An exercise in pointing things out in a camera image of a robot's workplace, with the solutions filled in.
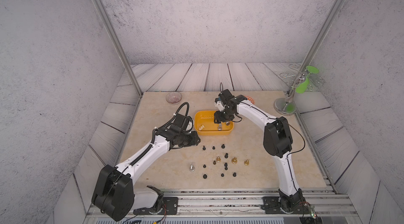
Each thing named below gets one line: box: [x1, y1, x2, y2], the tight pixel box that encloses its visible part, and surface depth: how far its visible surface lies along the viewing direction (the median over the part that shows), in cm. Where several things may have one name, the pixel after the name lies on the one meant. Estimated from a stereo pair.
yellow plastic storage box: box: [194, 110, 235, 136], surface depth 102 cm
